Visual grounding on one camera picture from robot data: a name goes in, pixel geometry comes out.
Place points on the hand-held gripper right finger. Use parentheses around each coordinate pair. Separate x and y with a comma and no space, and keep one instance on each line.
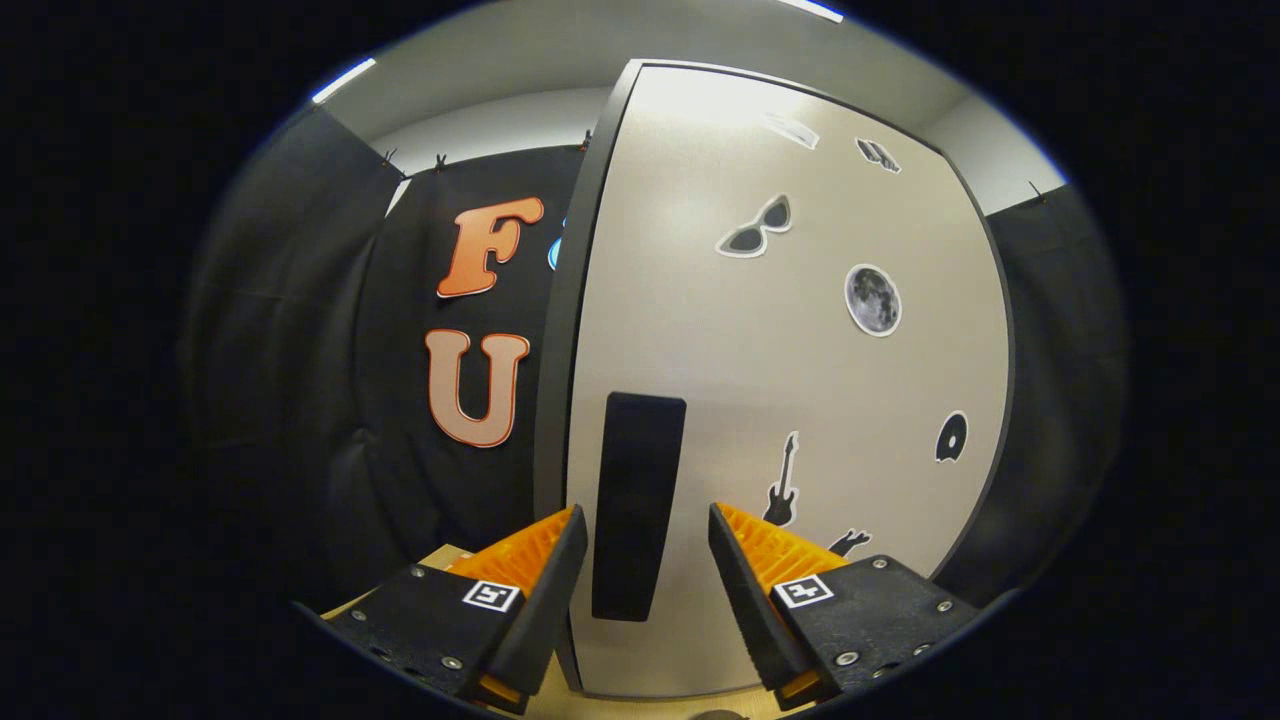
(750,610)

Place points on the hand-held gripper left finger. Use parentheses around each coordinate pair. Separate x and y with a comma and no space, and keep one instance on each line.
(545,620)

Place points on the beige shoe cabinet door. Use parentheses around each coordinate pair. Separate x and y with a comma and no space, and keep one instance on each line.
(800,400)

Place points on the dark grey shoe cabinet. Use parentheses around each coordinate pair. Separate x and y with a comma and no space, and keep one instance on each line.
(560,350)

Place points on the black backdrop cloth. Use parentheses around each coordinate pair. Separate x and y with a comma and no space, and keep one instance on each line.
(300,350)

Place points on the row of black cloth clips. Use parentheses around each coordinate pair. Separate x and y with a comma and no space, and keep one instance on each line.
(439,162)

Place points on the ceiling light panel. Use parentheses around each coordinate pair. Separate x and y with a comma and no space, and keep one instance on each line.
(815,10)
(345,80)

